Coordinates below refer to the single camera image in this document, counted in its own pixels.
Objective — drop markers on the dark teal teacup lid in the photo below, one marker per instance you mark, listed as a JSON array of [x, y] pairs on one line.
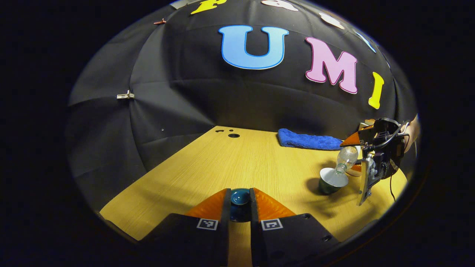
[[240, 197]]

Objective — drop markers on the red clip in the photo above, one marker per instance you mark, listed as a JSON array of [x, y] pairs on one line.
[[160, 22]]

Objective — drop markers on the blue towel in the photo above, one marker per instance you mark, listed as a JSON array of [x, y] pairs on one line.
[[308, 141]]

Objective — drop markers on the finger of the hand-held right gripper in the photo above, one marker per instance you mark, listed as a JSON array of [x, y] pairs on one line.
[[358, 170], [363, 136]]

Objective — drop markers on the clear plastic water bottle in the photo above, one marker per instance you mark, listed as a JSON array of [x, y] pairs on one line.
[[347, 155]]

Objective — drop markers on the silver metal clip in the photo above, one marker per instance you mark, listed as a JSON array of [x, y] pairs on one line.
[[125, 95]]

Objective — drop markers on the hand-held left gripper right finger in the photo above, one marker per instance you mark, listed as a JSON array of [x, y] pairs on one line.
[[256, 230]]

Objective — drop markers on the black backdrop cloth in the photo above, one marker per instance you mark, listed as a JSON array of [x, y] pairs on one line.
[[185, 100]]

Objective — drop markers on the dark green teacup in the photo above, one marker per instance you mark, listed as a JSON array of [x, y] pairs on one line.
[[326, 187]]

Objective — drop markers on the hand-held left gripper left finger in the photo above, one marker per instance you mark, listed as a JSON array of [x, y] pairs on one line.
[[222, 230]]

